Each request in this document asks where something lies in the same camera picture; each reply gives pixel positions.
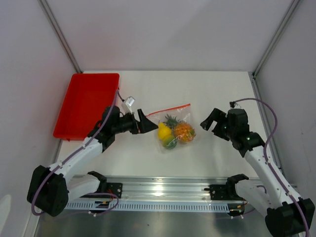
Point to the toy pineapple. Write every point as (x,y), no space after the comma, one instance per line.
(182,130)

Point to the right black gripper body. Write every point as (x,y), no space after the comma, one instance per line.
(230,131)

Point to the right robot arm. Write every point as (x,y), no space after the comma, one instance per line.
(285,212)

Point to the aluminium mounting rail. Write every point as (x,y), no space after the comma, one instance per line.
(165,189)

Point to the white slotted cable duct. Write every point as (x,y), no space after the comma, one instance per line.
(97,205)

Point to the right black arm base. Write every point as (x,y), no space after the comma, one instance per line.
(226,191)

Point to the clear zip top bag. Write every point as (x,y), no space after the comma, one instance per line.
(182,112)

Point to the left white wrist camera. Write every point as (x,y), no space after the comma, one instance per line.
(127,105)

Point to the red plastic bin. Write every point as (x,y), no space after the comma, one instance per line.
(86,98)

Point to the yellow toy lemon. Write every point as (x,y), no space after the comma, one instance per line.
(163,131)

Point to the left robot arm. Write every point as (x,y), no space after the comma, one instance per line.
(52,188)

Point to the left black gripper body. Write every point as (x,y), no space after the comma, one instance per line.
(128,124)

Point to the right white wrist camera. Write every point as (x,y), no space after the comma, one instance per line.
(235,105)

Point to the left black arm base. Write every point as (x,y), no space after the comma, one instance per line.
(107,187)

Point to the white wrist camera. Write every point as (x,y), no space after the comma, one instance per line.
(127,105)
(235,105)

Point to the green toy lime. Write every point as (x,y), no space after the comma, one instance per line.
(169,142)

